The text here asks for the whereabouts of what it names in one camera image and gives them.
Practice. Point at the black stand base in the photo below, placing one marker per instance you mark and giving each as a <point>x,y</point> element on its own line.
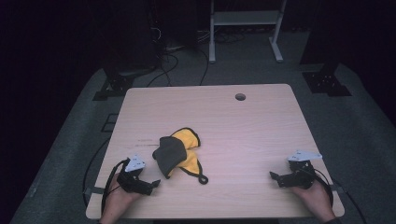
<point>120,84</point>

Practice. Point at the black floor socket frame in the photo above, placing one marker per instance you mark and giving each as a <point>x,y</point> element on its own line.
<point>109,123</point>

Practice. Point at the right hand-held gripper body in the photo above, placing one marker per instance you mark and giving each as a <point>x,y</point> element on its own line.
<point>302,174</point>

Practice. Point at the yellow and grey cloth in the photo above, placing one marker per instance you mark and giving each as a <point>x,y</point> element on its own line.
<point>174,152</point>

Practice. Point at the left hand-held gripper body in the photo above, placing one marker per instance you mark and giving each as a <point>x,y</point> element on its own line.
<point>134,163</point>

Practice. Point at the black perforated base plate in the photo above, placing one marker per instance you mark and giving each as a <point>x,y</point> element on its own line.
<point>327,82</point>

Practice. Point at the white metal stand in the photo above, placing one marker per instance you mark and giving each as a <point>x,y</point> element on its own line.
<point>246,18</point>

